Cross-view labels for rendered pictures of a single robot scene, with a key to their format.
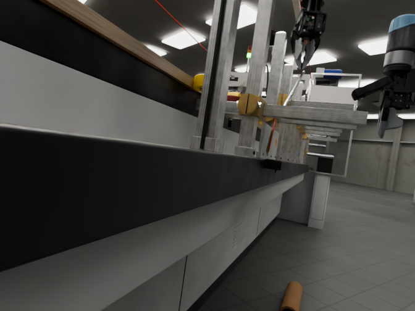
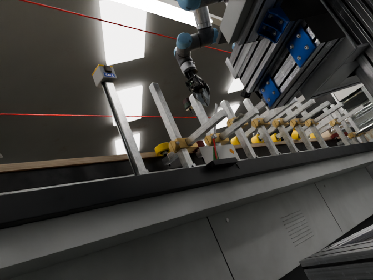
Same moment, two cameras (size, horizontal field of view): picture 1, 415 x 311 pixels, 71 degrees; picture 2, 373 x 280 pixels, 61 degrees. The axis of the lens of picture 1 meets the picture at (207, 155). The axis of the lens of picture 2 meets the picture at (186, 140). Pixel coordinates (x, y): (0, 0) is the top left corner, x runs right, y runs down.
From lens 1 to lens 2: 0.86 m
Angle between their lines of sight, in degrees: 28
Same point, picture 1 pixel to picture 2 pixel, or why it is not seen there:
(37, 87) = not seen: hidden behind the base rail
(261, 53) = (167, 120)
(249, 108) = (174, 147)
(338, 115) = (212, 120)
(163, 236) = (128, 215)
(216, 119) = (136, 164)
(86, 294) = (94, 231)
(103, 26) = (89, 160)
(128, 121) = not seen: hidden behind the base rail
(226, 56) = (127, 139)
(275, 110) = (190, 139)
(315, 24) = (195, 83)
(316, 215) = not seen: outside the picture
